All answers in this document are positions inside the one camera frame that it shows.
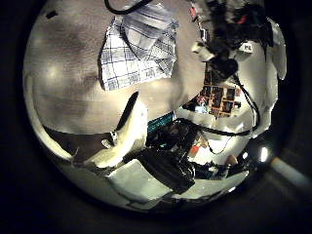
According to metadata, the blue white plaid cloth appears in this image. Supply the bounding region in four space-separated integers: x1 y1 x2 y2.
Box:
97 3 180 92

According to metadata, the wooden cubby shelf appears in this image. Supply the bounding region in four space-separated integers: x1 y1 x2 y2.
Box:
194 64 243 119

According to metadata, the light blue bag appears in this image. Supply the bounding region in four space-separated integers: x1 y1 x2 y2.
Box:
195 102 209 115

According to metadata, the teal lit screen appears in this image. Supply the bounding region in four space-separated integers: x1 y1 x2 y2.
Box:
147 111 176 135

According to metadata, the small red container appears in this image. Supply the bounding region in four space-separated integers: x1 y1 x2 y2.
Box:
188 144 200 157

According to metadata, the person in dark clothes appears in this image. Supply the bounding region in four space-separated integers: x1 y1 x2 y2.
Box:
201 154 250 179

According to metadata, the black equipment case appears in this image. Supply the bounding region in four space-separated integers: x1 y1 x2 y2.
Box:
139 147 196 195

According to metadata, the black cable of right hand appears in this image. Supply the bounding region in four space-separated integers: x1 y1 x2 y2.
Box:
176 73 262 137

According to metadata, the black cable of hand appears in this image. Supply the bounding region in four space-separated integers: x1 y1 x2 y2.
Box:
176 73 262 137
103 0 154 16

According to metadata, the black cable of left hand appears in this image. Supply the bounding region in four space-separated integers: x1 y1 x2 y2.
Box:
103 0 154 16

